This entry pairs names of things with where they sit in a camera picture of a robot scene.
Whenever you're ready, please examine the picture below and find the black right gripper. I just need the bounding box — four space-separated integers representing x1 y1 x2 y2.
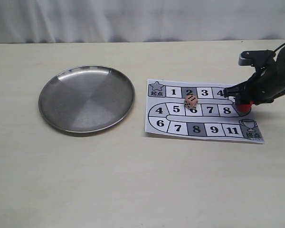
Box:
223 45 285 105

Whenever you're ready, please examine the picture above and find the round steel tray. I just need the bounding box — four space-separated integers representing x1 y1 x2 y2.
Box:
38 66 135 134

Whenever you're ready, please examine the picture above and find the paper game board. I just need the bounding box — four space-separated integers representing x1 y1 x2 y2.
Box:
145 79 265 143

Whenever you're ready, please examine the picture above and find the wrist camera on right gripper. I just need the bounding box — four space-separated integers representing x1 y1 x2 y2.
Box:
238 50 276 67

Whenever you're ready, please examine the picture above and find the red cylinder game piece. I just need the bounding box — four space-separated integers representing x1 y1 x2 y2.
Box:
236 101 253 113

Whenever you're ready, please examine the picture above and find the wooden die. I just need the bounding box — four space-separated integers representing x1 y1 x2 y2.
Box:
184 95 198 109

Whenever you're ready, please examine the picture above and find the white curtain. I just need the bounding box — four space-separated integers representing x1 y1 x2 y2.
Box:
0 0 285 43

